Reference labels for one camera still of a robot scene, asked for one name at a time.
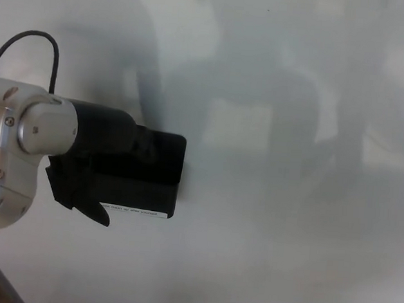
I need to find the black magnetic marker holder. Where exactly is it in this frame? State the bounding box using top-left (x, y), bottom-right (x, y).
top-left (89, 124), bottom-right (189, 221)

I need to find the white glossy whiteboard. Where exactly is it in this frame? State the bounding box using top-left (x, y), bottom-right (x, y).
top-left (0, 0), bottom-right (404, 303)

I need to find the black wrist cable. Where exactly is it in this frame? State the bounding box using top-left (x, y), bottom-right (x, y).
top-left (0, 28), bottom-right (61, 95)

